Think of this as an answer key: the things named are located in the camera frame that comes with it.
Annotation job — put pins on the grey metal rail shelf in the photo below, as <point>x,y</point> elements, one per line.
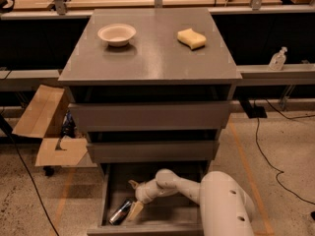
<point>251,75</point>

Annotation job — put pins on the grey drawer cabinet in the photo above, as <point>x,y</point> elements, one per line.
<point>154,67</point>

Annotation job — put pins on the white paper bowl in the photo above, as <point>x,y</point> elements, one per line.
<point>116,35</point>

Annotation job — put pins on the grey open bottom drawer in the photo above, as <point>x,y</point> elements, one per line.
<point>168,216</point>

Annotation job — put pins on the open cardboard box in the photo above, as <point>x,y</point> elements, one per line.
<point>43,119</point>

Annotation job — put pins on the black headphones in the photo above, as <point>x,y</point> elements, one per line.
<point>6,6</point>

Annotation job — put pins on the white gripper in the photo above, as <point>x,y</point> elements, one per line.
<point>145,192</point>

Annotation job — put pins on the grey top drawer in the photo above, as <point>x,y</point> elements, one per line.
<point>150,116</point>

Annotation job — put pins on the clear sanitizer pump bottle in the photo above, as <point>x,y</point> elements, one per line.
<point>278,59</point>

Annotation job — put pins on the yellow sponge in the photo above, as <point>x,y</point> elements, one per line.
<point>191,38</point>

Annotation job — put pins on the grey middle drawer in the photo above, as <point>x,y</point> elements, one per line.
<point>153,151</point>

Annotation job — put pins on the silver blue redbull can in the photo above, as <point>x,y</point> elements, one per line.
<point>121,213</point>

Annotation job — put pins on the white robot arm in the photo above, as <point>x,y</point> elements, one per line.
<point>226,209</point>

